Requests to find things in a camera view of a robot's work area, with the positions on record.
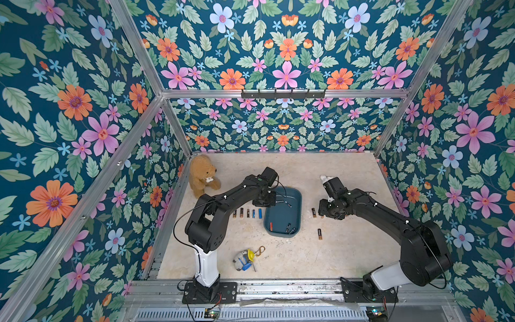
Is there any teal plastic storage box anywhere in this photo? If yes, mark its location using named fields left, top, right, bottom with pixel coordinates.
left=264, top=187, right=303, bottom=238

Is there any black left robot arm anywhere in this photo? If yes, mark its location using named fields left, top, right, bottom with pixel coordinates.
left=185, top=171, right=278, bottom=288

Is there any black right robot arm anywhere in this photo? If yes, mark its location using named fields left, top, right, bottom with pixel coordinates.
left=319, top=189, right=453, bottom=291

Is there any white plush toy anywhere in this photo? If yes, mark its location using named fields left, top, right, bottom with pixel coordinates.
left=320, top=175, right=332, bottom=183

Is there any brown teddy bear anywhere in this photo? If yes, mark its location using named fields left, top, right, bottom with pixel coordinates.
left=189, top=155, right=221, bottom=199

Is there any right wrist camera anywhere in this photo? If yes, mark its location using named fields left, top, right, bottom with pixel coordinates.
left=323, top=177, right=348, bottom=200

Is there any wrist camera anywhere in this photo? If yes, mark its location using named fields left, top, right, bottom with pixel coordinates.
left=323, top=177, right=348, bottom=200
left=260, top=167, right=278, bottom=187

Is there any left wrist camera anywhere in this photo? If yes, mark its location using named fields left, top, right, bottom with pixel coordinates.
left=260, top=167, right=278, bottom=187

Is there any keychain toy with yellow cap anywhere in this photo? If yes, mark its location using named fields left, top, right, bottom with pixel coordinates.
left=233, top=246, right=266, bottom=272

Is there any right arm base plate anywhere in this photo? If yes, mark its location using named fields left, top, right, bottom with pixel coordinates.
left=339, top=277, right=398, bottom=303

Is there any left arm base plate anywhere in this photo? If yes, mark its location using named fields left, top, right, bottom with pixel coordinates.
left=182, top=281, right=238, bottom=305

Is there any black hook rail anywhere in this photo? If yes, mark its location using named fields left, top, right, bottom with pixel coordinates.
left=240, top=89, right=326, bottom=100

